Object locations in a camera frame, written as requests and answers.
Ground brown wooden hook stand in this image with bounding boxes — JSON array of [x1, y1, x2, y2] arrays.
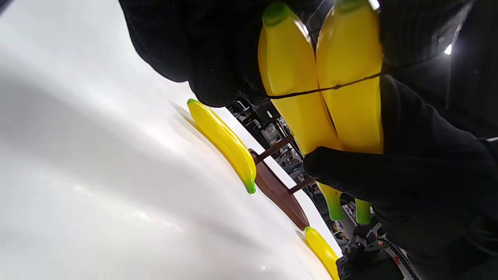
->
[[249, 134, 316, 231]]

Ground black elastic band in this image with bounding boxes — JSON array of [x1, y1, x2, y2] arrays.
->
[[268, 72, 384, 98]]

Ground person's left hand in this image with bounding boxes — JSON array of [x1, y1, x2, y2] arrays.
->
[[119, 0, 473, 107]]

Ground person's right hand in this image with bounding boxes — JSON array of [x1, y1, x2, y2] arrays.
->
[[303, 76, 498, 280]]

